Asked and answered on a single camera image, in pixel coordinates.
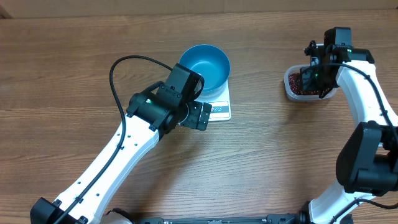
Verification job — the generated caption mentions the clear plastic container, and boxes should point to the clear plastic container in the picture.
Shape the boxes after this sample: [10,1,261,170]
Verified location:
[284,64,337,102]

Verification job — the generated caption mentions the red adzuki beans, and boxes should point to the red adzuki beans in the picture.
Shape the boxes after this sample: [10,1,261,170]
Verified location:
[289,72,332,96]

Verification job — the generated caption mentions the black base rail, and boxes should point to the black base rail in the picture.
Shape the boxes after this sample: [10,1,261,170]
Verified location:
[105,208,354,224]

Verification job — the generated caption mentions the teal plastic bowl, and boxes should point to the teal plastic bowl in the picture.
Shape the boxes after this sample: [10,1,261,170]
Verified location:
[179,44,231,96]

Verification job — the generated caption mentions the white digital kitchen scale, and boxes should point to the white digital kitchen scale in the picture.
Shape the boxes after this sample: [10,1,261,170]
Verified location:
[197,81,231,122]

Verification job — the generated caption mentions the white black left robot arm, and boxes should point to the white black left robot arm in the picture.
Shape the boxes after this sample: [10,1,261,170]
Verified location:
[30,82,211,223]

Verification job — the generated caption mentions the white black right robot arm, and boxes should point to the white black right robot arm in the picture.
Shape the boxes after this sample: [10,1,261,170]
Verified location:
[295,45,397,223]

